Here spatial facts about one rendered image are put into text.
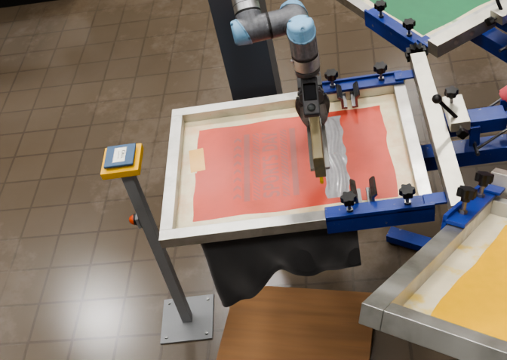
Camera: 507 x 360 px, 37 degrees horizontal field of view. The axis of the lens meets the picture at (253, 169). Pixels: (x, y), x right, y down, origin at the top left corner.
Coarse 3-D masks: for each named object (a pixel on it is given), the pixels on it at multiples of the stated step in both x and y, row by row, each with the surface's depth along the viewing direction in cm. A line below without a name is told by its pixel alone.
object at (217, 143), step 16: (336, 112) 246; (352, 112) 245; (368, 112) 243; (224, 128) 250; (240, 128) 249; (256, 128) 248; (272, 128) 246; (288, 128) 245; (304, 128) 243; (352, 128) 239; (368, 128) 238; (384, 128) 237; (208, 144) 246; (224, 144) 245; (304, 144) 238; (352, 144) 234; (368, 144) 233; (384, 144) 232; (208, 160) 241; (224, 160) 239
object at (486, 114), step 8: (472, 112) 223; (480, 112) 222; (488, 112) 221; (496, 112) 221; (504, 112) 220; (472, 120) 220; (480, 120) 220; (488, 120) 219; (496, 120) 219; (504, 120) 219; (448, 128) 221; (488, 128) 222; (496, 128) 222; (504, 128) 222; (456, 136) 224
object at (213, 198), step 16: (304, 160) 233; (352, 160) 229; (368, 160) 228; (384, 160) 227; (208, 176) 236; (224, 176) 234; (304, 176) 228; (352, 176) 225; (368, 176) 224; (384, 176) 222; (208, 192) 230; (224, 192) 229; (304, 192) 223; (320, 192) 222; (384, 192) 218; (208, 208) 226; (224, 208) 224; (240, 208) 223; (256, 208) 222; (272, 208) 221; (288, 208) 220
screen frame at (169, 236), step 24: (288, 96) 251; (336, 96) 249; (360, 96) 249; (192, 120) 256; (408, 120) 233; (408, 144) 225; (168, 168) 236; (168, 192) 228; (168, 216) 221; (288, 216) 213; (312, 216) 212; (168, 240) 215; (192, 240) 216; (216, 240) 216
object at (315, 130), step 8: (312, 120) 217; (312, 128) 215; (320, 128) 215; (312, 136) 212; (320, 136) 212; (312, 144) 210; (320, 144) 209; (312, 152) 208; (320, 152) 207; (320, 160) 206; (320, 168) 208; (320, 176) 210
